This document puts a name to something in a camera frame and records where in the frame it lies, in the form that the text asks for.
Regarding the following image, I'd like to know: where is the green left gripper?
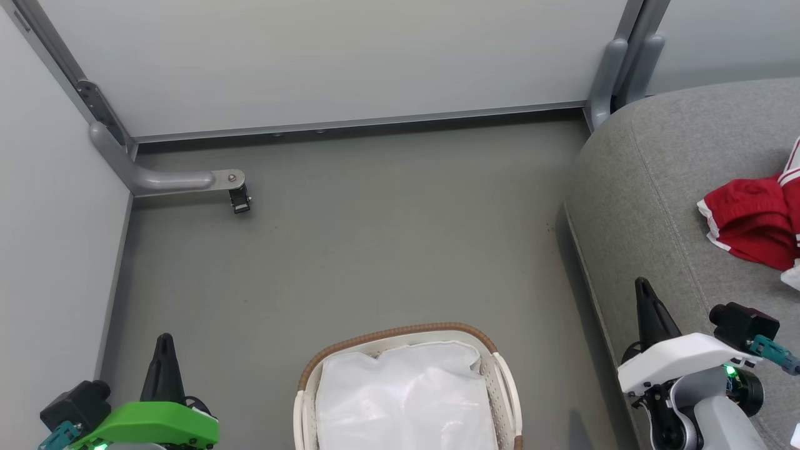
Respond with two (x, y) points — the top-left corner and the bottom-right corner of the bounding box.
(74, 333), (221, 450)

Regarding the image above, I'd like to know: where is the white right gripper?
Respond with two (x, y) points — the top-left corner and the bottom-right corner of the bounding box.
(617, 277), (761, 450)

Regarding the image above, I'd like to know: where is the red white-trimmed garment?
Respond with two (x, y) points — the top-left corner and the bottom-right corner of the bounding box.
(697, 134), (800, 273)

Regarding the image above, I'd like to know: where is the grey fabric sofa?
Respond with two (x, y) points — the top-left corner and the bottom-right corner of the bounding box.
(564, 78), (800, 450)

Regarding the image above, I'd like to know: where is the white basket with brown rim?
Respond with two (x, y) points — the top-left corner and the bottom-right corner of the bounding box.
(292, 322), (524, 450)

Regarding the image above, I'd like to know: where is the metal caster wheel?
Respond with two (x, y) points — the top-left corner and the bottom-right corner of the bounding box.
(228, 184), (252, 214)

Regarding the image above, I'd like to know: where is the long grey partition foot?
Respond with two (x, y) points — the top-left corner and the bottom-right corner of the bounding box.
(89, 122), (246, 198)

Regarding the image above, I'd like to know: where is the short grey partition foot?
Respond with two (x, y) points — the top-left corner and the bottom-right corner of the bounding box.
(625, 31), (667, 106)
(587, 37), (629, 132)

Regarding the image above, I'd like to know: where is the white basket liner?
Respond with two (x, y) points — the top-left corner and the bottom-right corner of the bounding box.
(314, 341), (501, 450)

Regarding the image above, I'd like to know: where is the dark partition hinge plate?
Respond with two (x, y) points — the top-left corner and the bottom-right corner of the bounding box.
(75, 78), (129, 148)

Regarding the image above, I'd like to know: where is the teal left camera connector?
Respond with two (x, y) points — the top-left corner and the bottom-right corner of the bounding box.
(37, 421), (82, 450)

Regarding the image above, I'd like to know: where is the teal camera connector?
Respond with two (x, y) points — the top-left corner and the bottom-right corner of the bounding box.
(37, 421), (82, 450)
(749, 334), (800, 376)

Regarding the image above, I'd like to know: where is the teal right camera connector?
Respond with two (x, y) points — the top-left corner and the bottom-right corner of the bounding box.
(749, 334), (800, 376)

